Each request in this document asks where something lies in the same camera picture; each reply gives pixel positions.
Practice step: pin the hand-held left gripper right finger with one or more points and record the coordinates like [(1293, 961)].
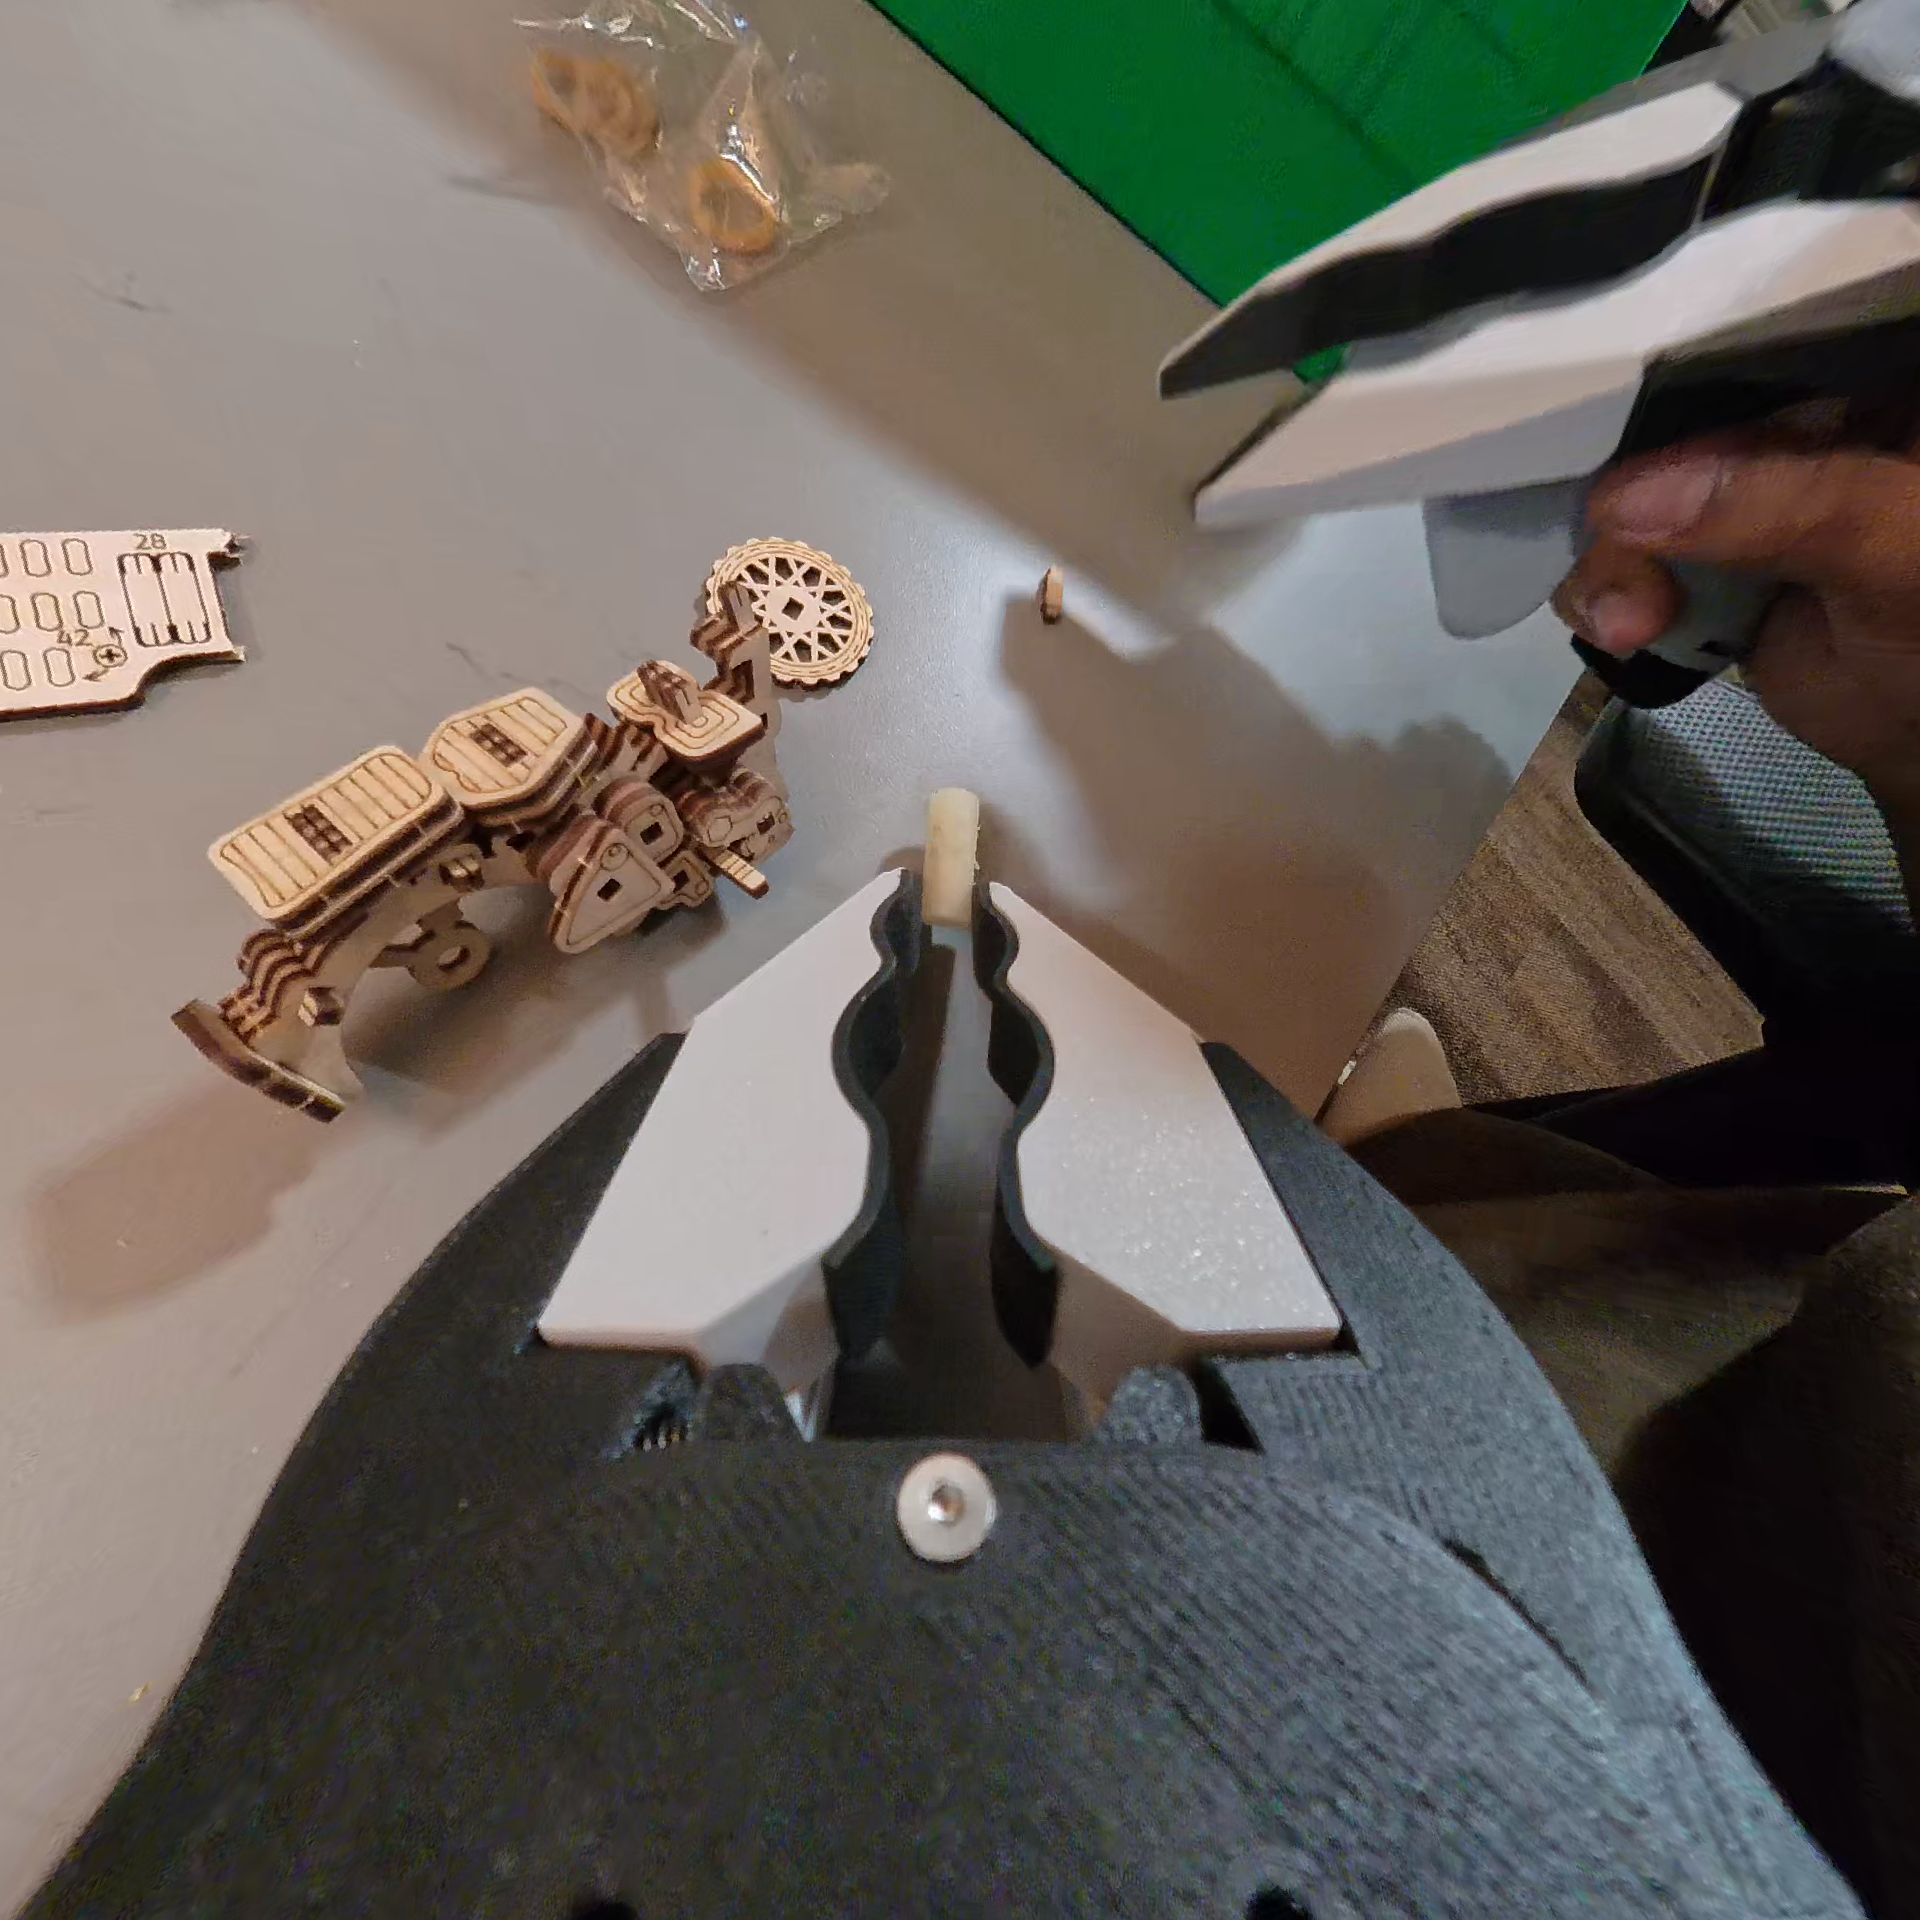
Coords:
[(1178, 1200)]

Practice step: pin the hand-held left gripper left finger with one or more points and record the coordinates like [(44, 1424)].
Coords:
[(698, 1184)]

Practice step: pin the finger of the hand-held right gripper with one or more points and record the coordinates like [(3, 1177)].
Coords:
[(1500, 421), (1500, 189)]

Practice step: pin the white wax stick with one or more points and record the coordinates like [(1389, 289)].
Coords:
[(953, 856)]

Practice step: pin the small wooden puzzle piece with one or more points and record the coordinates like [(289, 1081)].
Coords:
[(1052, 594)]

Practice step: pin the grey desk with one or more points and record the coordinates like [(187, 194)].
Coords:
[(451, 375)]

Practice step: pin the person's right hand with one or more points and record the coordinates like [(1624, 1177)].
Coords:
[(1799, 557)]

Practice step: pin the green storage box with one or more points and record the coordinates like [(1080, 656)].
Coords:
[(1275, 105)]

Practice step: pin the person's white shoe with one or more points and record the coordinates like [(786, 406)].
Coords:
[(1402, 1058)]

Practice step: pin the grey mesh chair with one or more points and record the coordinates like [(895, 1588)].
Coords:
[(1740, 840)]

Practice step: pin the person's dark trouser leg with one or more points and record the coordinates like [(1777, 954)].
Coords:
[(1650, 1350)]

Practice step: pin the wooden model motorcycle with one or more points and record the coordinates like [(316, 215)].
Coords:
[(330, 840)]

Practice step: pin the clear plastic bag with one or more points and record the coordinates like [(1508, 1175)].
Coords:
[(780, 90)]

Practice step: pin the wooden puzzle sheet fragment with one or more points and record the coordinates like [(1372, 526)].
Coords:
[(90, 662)]

